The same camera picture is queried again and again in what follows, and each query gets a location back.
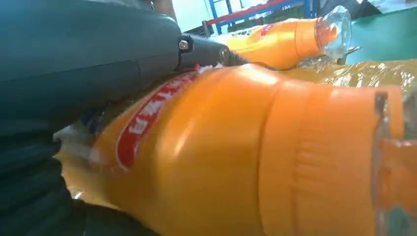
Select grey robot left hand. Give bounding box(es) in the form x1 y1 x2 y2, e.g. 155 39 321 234
0 0 249 136

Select orange drink bottle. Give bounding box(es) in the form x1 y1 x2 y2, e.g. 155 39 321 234
54 63 417 236
211 4 353 71

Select blue metal shelving rack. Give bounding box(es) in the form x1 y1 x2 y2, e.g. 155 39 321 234
202 0 315 35

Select yellow plastic sheet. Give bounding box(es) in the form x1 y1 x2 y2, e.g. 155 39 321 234
280 59 417 98

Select red metal rail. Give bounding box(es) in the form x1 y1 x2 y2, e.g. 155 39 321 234
205 0 296 27

